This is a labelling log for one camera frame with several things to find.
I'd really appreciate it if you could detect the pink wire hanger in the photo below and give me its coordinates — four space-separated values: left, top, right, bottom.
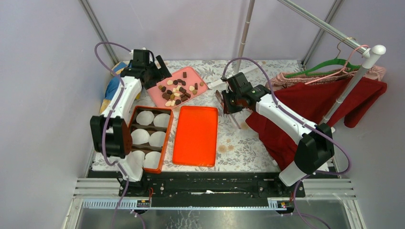
304 37 371 85

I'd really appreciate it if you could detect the green hanger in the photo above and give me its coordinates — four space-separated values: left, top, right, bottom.
285 58 360 78

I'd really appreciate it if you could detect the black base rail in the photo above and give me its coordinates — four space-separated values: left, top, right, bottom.
87 167 339 208

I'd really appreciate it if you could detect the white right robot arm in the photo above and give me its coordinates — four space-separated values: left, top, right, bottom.
220 72 335 197

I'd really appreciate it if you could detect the blue plush toy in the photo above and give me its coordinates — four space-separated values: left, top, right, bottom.
99 61 129 114

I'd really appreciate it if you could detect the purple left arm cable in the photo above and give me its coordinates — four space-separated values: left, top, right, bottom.
94 42 132 229

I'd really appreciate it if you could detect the orange chocolate box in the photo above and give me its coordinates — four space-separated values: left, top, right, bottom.
129 106 173 174

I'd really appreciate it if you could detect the orange box lid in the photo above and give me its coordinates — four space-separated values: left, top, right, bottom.
172 106 218 167

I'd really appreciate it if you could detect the white paper cup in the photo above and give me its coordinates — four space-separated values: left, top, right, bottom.
153 113 171 128
131 150 145 168
136 111 155 125
143 151 161 169
131 129 150 145
148 131 166 147

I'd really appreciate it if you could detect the dark red garment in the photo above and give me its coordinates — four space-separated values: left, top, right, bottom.
246 77 387 170

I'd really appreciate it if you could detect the pink garment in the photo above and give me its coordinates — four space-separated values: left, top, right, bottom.
265 65 387 92

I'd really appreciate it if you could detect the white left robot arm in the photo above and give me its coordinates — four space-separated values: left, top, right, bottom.
90 48 171 196

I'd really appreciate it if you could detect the white clothes rack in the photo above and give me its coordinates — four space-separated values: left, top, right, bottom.
207 0 387 127

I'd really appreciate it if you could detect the pink tray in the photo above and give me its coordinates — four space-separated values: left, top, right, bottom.
147 66 208 109

